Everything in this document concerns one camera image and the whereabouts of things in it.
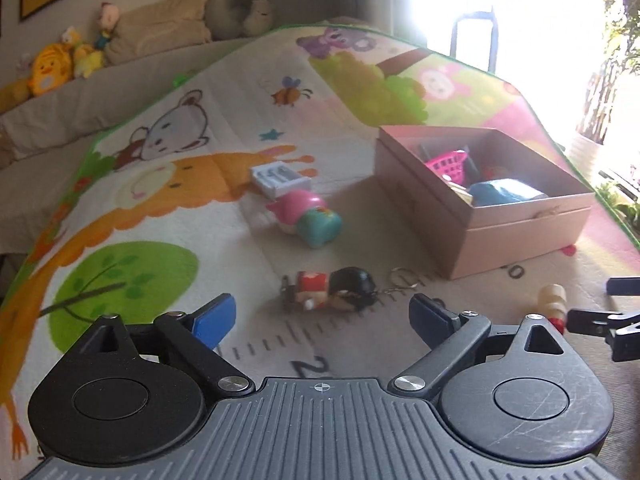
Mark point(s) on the pink plastic toy basket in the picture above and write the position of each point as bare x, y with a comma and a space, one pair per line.
449, 166

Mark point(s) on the white USB battery charger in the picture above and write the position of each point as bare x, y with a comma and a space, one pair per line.
276, 179

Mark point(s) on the wooden doll keychain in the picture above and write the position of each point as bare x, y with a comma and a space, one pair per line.
349, 289

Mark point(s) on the grey sofa bed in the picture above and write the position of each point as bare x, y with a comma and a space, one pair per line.
44, 140

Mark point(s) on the yellow duck plush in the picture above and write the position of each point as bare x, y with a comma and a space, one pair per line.
52, 67

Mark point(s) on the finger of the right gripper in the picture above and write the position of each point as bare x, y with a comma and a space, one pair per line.
623, 286
618, 329

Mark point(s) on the pink cardboard box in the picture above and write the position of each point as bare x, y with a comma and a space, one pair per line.
463, 239

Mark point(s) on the blue sponge block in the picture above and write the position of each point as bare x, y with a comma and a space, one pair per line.
502, 192

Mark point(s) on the pink green squishy figure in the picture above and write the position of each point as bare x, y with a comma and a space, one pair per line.
306, 215

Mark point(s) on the beige peg doll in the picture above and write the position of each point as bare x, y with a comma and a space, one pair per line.
551, 303

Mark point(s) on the grey neck pillow plush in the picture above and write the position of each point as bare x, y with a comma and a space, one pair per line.
234, 19

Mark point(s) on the colourful cartoon play mat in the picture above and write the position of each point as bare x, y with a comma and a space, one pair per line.
163, 215

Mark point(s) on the beige pillow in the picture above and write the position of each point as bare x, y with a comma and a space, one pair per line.
156, 28

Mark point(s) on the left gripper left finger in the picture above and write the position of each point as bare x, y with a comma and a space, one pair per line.
190, 340

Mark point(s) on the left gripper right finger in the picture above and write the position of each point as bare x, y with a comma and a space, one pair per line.
453, 340

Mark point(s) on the small doll plush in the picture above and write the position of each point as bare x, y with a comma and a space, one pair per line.
108, 19

